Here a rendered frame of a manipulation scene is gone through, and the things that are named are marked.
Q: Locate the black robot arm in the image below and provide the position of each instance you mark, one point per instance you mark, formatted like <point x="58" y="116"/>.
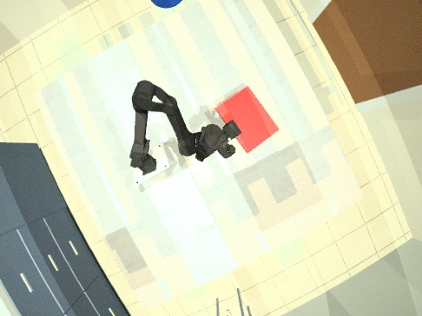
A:
<point x="205" y="140"/>

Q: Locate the red plastic lid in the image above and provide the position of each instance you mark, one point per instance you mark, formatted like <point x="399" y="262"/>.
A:
<point x="255" y="123"/>

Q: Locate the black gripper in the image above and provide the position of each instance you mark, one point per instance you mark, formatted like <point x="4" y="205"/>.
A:
<point x="230" y="130"/>

